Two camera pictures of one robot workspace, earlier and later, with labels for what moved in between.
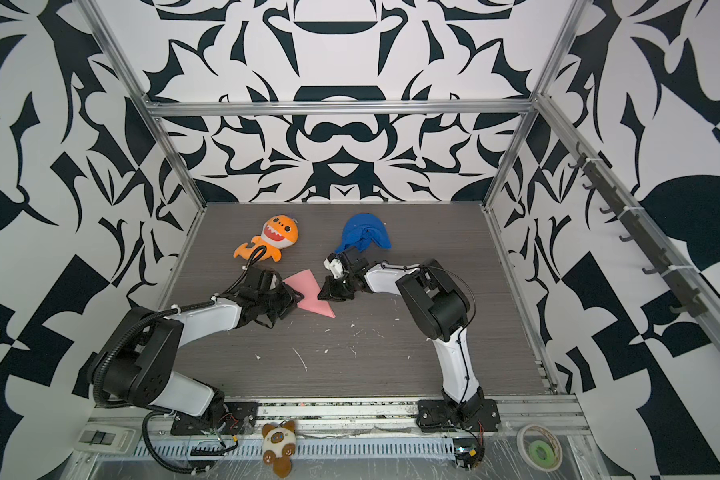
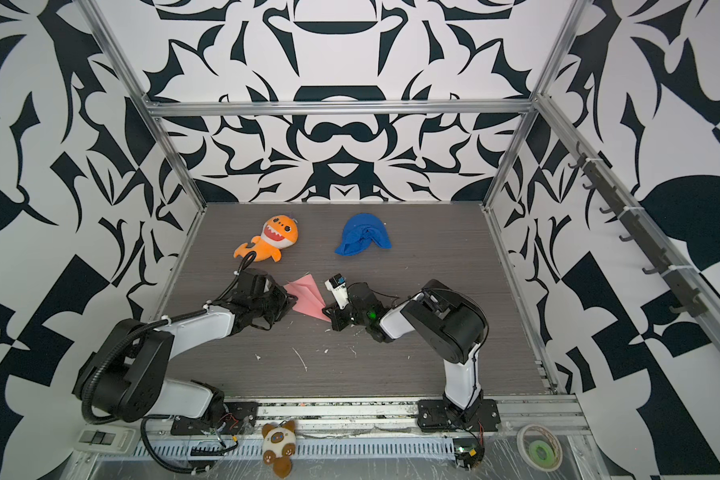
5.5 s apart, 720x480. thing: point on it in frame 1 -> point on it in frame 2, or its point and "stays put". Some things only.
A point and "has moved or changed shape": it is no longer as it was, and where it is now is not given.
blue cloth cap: (360, 230) stays put
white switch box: (106, 438) stays put
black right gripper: (332, 295) -> (336, 316)
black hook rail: (693, 302) stays put
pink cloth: (306, 284) has moved or changed shape
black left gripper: (291, 300) stays put
